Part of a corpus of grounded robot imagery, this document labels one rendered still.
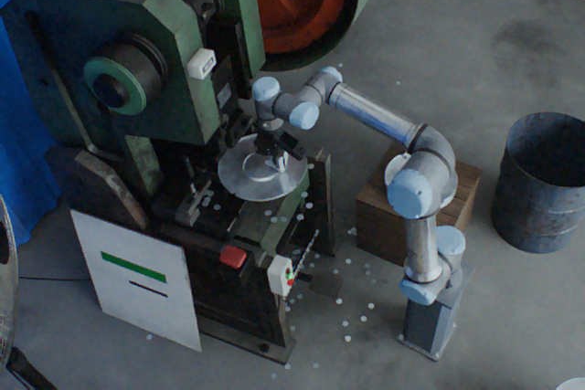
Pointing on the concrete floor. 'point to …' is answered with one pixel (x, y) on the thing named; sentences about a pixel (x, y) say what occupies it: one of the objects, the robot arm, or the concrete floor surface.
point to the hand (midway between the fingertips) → (283, 169)
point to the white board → (139, 279)
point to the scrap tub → (541, 183)
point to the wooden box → (366, 226)
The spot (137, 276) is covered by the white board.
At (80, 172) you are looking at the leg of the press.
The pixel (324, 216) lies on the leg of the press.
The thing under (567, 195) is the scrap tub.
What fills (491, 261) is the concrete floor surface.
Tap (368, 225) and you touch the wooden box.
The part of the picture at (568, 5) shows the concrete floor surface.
